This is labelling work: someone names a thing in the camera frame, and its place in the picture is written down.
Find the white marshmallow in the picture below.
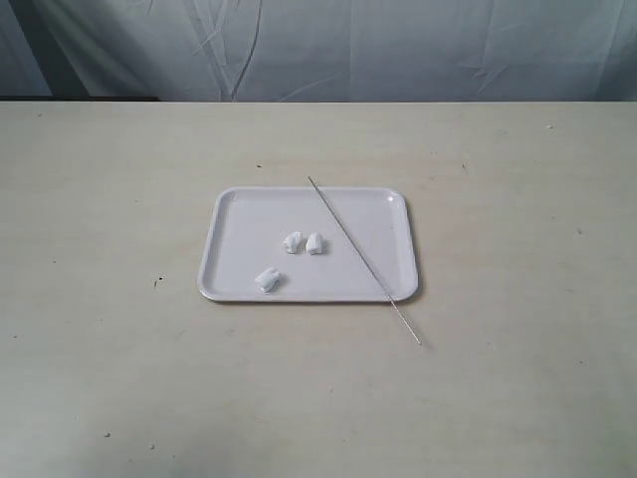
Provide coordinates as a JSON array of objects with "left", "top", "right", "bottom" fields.
[
  {"left": 255, "top": 267, "right": 283, "bottom": 293},
  {"left": 283, "top": 231, "right": 303, "bottom": 255},
  {"left": 306, "top": 232, "right": 326, "bottom": 255}
]

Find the thin metal skewer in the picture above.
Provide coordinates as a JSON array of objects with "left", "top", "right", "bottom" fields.
[{"left": 307, "top": 175, "right": 423, "bottom": 347}]

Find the white plastic tray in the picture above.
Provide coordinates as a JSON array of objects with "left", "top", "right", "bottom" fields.
[{"left": 198, "top": 186, "right": 419, "bottom": 303}]

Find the white backdrop curtain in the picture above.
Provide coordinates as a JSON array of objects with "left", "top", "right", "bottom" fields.
[{"left": 1, "top": 1, "right": 636, "bottom": 103}]

